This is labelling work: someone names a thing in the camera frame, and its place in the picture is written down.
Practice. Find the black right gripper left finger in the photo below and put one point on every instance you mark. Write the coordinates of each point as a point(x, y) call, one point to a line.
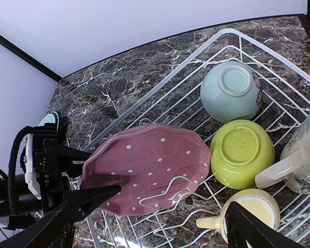
point(62, 217)

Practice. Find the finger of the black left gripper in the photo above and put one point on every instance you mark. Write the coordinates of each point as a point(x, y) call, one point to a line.
point(70, 160)

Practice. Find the patterned beige tall mug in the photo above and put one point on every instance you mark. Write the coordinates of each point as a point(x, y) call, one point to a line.
point(293, 168)

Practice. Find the light teal bowl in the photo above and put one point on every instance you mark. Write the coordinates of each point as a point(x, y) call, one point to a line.
point(230, 91)

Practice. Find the black left corner post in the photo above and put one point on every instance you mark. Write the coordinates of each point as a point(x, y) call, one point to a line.
point(29, 59)

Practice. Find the lime green bowl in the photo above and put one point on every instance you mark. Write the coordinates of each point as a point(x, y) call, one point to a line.
point(241, 149)

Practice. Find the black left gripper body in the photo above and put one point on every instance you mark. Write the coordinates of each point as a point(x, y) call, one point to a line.
point(34, 180)

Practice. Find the white wire dish rack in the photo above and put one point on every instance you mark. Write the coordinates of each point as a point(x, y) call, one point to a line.
point(189, 211)

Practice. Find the yellow mug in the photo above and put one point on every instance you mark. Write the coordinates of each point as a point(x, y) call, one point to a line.
point(258, 202)

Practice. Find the pink polka dot plate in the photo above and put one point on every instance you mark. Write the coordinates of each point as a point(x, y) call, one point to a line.
point(155, 165)

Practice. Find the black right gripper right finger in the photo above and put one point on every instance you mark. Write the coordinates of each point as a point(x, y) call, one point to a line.
point(244, 229)

